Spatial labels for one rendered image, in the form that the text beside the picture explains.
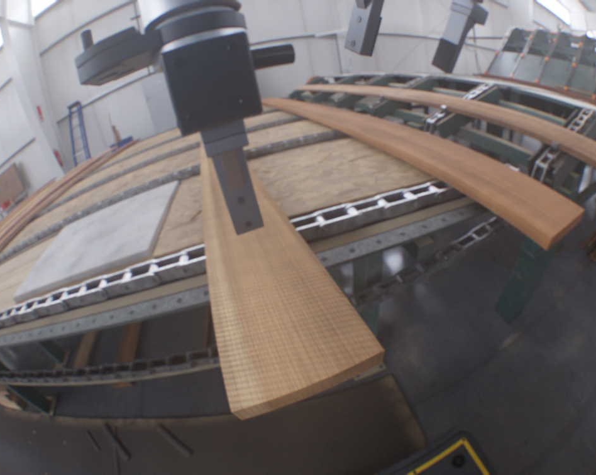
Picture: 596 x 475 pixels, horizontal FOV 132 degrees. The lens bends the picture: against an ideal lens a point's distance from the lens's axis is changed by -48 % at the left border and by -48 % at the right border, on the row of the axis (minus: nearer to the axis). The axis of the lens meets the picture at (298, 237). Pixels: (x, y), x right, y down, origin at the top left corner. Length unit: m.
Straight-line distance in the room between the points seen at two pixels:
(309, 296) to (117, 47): 0.29
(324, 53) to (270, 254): 6.67
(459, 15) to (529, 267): 1.11
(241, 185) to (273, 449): 1.04
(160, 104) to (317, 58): 3.79
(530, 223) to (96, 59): 0.56
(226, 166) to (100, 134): 7.16
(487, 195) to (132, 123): 6.81
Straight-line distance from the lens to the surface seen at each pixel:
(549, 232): 0.49
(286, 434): 1.13
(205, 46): 0.15
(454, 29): 0.35
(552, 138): 1.09
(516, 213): 0.51
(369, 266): 0.69
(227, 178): 0.20
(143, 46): 0.19
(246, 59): 0.15
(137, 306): 0.50
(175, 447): 1.31
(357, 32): 0.25
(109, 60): 0.20
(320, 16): 7.08
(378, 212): 0.50
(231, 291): 0.33
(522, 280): 1.34
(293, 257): 0.35
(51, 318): 0.71
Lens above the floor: 1.10
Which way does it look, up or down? 35 degrees down
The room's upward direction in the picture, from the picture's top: 12 degrees counter-clockwise
